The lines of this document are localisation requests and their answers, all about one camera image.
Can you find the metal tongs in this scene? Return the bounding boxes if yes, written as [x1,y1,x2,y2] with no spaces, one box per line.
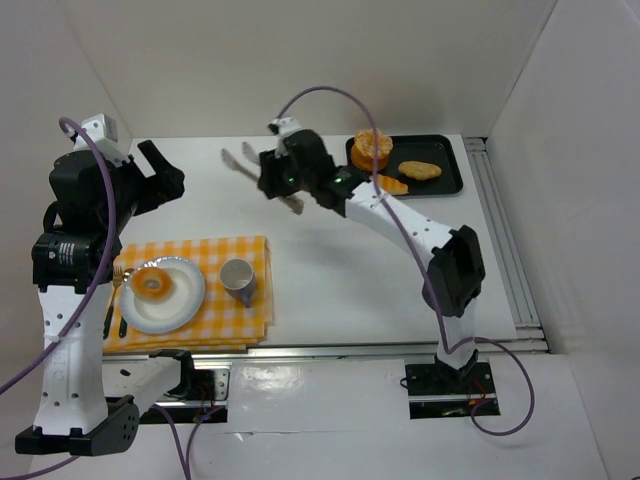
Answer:
[220,141,305,216]

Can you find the glazed donut bread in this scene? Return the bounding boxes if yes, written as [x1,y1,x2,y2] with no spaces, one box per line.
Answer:
[129,267,174,303]

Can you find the oval brown bread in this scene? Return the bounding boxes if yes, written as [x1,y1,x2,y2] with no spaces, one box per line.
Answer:
[398,161,442,181]

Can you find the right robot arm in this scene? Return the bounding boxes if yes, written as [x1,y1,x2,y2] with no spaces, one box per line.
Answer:
[258,118,486,386]

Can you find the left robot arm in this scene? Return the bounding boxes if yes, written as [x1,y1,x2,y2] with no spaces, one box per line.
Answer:
[15,140,194,456]

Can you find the large orange sugared bread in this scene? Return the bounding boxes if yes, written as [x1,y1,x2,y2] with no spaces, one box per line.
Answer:
[350,129,393,172]

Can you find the striped croissant bread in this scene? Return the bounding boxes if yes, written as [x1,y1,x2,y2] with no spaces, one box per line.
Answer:
[375,174,409,196]

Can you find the black baking tray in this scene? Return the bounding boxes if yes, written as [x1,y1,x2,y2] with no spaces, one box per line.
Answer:
[378,135,463,198]

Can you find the purple mug white inside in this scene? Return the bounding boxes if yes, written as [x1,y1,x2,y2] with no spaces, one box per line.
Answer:
[219,258,257,308]

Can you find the yellow white checkered cloth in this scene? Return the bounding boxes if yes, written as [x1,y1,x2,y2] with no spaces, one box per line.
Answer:
[103,236,274,355]

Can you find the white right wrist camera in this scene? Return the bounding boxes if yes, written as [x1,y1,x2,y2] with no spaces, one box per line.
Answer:
[268,116,302,152]

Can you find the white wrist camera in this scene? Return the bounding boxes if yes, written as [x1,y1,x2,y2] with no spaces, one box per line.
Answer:
[79,114,130,168]
[268,116,302,152]

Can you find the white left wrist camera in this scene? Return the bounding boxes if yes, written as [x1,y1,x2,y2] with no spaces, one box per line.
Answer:
[79,114,130,168]

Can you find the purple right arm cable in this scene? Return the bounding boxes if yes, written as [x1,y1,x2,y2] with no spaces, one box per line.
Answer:
[275,86,536,437]

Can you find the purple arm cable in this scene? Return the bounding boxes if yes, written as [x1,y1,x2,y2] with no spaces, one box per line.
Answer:
[0,116,226,480]
[275,86,536,437]

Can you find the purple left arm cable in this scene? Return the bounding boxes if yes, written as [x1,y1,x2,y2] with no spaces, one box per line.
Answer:
[0,116,226,480]

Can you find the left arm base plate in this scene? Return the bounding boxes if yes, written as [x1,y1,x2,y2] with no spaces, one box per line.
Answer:
[156,367,231,425]

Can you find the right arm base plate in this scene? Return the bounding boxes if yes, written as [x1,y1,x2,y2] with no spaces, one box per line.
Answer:
[399,362,500,420]

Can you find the aluminium rail frame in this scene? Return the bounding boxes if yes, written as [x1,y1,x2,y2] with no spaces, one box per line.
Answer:
[121,135,546,352]

